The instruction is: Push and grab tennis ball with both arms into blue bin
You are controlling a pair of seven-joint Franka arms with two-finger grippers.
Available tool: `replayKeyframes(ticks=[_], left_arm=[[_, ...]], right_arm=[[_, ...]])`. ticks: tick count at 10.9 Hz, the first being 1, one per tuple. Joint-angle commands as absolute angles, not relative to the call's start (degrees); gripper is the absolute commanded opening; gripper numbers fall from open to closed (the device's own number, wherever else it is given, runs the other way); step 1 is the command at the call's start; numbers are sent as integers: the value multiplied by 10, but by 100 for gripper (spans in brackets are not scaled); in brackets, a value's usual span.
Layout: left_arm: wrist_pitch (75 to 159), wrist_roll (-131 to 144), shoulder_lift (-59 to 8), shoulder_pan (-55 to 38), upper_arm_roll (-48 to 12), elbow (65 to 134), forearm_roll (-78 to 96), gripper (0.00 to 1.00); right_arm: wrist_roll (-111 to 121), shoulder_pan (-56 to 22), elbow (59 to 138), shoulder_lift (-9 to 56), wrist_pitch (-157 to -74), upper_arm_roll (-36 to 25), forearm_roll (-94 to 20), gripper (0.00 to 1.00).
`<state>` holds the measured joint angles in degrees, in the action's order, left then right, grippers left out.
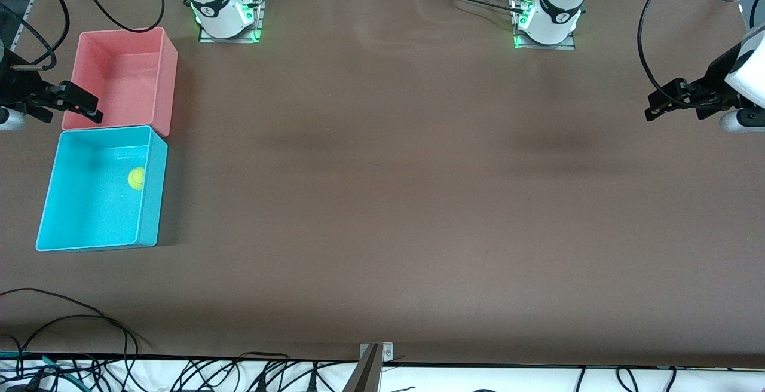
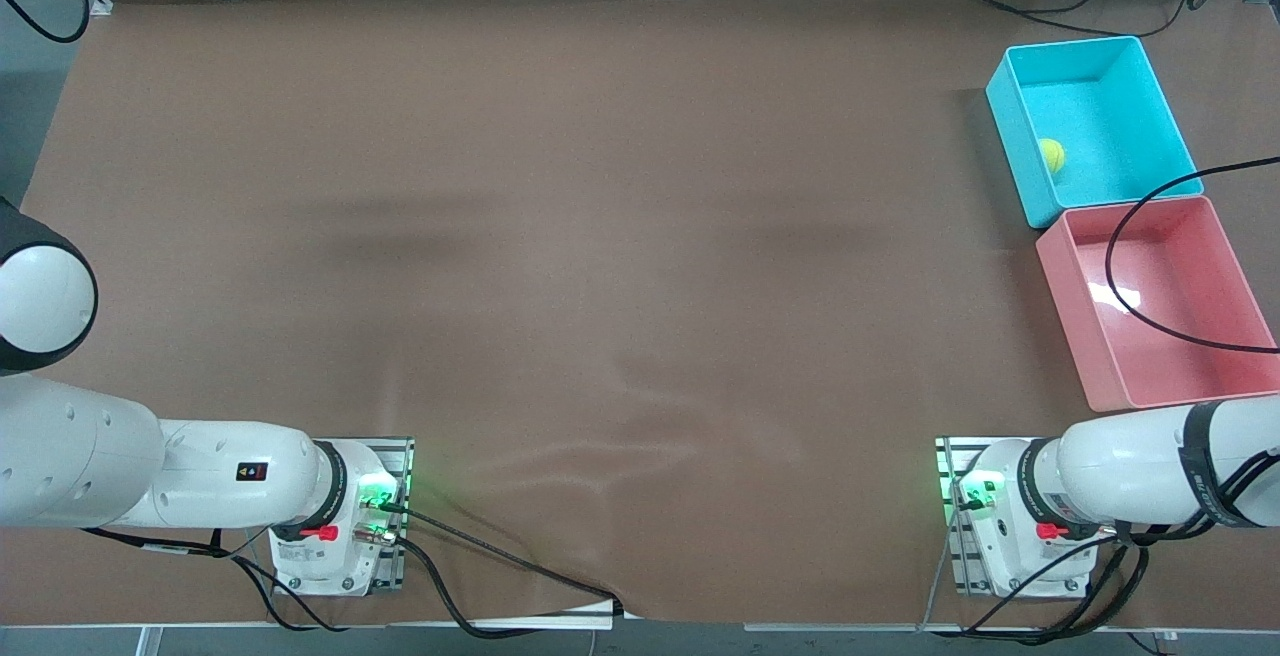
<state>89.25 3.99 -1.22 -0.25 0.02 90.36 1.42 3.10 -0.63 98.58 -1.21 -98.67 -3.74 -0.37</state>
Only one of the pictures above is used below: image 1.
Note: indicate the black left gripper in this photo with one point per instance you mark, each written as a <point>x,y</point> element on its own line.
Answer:
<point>715,83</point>

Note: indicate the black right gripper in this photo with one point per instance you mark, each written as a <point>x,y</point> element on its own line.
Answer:
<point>16,88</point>

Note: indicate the yellow-green tennis ball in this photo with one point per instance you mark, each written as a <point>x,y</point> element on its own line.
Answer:
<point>136,178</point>

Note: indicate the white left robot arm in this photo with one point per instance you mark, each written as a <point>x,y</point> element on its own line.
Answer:
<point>556,9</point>

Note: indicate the pink plastic bin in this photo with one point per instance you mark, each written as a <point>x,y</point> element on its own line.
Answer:
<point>125,81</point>

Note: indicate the blue plastic bin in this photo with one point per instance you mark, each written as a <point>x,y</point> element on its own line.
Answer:
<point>89,219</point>

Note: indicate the perforated metal strip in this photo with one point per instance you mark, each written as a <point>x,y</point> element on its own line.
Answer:
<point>23,18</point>

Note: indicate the grey metal strut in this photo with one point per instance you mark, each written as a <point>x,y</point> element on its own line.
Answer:
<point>364,377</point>

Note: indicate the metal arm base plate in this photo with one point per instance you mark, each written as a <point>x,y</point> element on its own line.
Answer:
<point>261,18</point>
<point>568,46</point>

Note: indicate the small metal table bracket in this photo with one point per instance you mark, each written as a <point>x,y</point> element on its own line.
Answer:
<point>387,351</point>

